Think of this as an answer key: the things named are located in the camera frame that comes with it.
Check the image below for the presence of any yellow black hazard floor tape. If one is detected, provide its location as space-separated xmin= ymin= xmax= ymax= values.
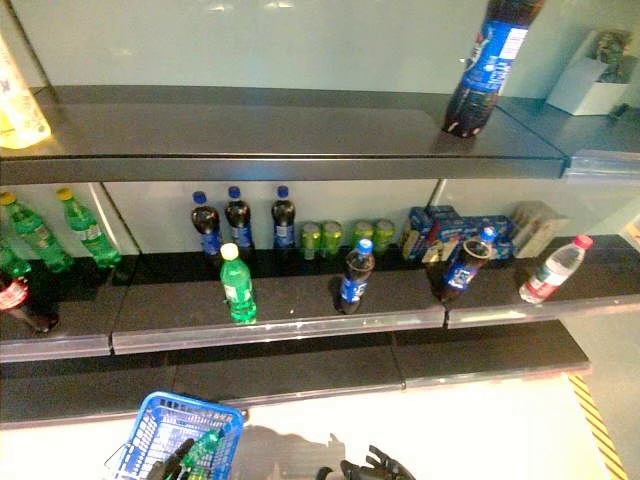
xmin=568 ymin=373 xmax=630 ymax=480

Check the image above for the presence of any green Sprite bottle yellow cap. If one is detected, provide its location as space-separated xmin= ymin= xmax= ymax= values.
xmin=218 ymin=242 xmax=259 ymax=325
xmin=54 ymin=187 xmax=123 ymax=271
xmin=0 ymin=243 xmax=33 ymax=280
xmin=180 ymin=428 xmax=227 ymax=472
xmin=0 ymin=191 xmax=76 ymax=275

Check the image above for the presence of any Coca-Cola bottle red cap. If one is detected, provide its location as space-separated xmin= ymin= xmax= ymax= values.
xmin=0 ymin=273 xmax=60 ymax=335

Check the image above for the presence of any water bottle red cap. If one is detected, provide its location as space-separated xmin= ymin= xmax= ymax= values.
xmin=518 ymin=233 xmax=596 ymax=306

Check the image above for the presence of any Pepsi cola bottle blue cap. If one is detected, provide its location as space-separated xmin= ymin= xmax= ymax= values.
xmin=338 ymin=238 xmax=377 ymax=316
xmin=428 ymin=227 xmax=497 ymax=307
xmin=223 ymin=185 xmax=255 ymax=261
xmin=270 ymin=184 xmax=297 ymax=251
xmin=190 ymin=190 xmax=224 ymax=261

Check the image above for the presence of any black shelf board clear rail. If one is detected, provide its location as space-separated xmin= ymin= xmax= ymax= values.
xmin=0 ymin=252 xmax=115 ymax=365
xmin=497 ymin=94 xmax=640 ymax=182
xmin=110 ymin=249 xmax=449 ymax=357
xmin=442 ymin=233 xmax=640 ymax=331

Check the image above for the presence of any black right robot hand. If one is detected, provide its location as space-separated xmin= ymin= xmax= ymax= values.
xmin=318 ymin=443 xmax=417 ymax=480

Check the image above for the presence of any open white cardboard box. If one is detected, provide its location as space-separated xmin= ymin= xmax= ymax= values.
xmin=543 ymin=28 xmax=635 ymax=117

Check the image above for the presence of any large Pepsi cola bottle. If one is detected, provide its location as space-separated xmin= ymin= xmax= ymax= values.
xmin=443 ymin=0 xmax=550 ymax=140

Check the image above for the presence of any metal wire basket handle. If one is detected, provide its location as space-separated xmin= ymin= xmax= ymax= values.
xmin=102 ymin=442 xmax=133 ymax=475

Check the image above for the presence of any small yellow snack pack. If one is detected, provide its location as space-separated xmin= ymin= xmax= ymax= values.
xmin=421 ymin=238 xmax=459 ymax=266

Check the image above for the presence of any blue plastic shopping basket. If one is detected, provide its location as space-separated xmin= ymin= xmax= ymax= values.
xmin=101 ymin=390 xmax=247 ymax=480

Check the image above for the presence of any yellow tea bottle green cap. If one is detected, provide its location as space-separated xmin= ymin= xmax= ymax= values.
xmin=0 ymin=29 xmax=53 ymax=151

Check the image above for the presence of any green drink can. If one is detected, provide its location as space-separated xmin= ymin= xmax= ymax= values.
xmin=320 ymin=220 xmax=345 ymax=259
xmin=351 ymin=219 xmax=376 ymax=251
xmin=373 ymin=219 xmax=398 ymax=257
xmin=298 ymin=221 xmax=323 ymax=260

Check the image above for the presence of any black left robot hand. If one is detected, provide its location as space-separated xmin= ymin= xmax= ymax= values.
xmin=148 ymin=437 xmax=197 ymax=480

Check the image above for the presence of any grey beige carton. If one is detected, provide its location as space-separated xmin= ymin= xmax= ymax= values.
xmin=510 ymin=199 xmax=572 ymax=260

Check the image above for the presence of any blue cookie box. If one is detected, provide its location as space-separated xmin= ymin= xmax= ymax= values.
xmin=429 ymin=204 xmax=517 ymax=261
xmin=401 ymin=205 xmax=437 ymax=261

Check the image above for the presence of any black plinth shelf board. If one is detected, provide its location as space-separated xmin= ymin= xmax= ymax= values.
xmin=0 ymin=357 xmax=177 ymax=431
xmin=392 ymin=318 xmax=594 ymax=392
xmin=167 ymin=332 xmax=407 ymax=409

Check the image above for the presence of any plain black shelf board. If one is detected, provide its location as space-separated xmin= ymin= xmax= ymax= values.
xmin=0 ymin=84 xmax=569 ymax=187

